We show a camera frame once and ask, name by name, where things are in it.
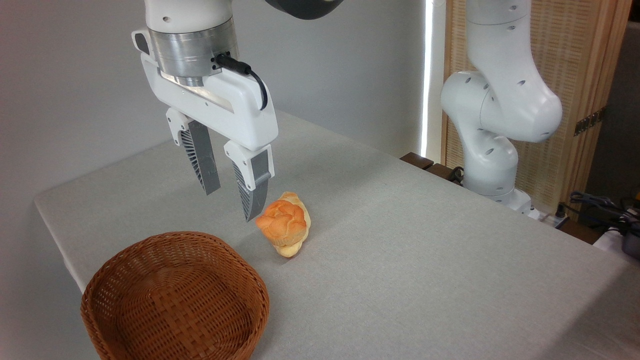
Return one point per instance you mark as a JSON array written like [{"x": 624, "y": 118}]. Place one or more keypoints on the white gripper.
[{"x": 235, "y": 107}]

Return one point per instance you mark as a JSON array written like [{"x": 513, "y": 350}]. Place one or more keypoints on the orange braided bread bun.
[{"x": 282, "y": 222}]

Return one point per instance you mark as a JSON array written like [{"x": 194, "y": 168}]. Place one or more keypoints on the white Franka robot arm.
[{"x": 500, "y": 100}]

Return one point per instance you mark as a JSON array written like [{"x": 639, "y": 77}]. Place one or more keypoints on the pale yellow croissant bread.
[{"x": 289, "y": 250}]

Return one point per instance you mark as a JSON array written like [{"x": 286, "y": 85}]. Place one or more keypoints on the brown woven wicker basket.
[{"x": 175, "y": 300}]

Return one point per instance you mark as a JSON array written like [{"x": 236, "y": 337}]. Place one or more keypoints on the bright white light strip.
[{"x": 426, "y": 75}]

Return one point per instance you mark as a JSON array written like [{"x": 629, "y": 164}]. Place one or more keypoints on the grey tablecloth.
[{"x": 425, "y": 260}]

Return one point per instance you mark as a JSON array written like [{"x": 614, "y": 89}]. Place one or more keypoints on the black metal screen hinge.
[{"x": 590, "y": 121}]

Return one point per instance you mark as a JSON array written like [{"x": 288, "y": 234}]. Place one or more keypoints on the light wooden folding screen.
[{"x": 585, "y": 60}]

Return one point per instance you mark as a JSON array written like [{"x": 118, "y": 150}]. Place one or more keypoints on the dark grey device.
[{"x": 632, "y": 245}]

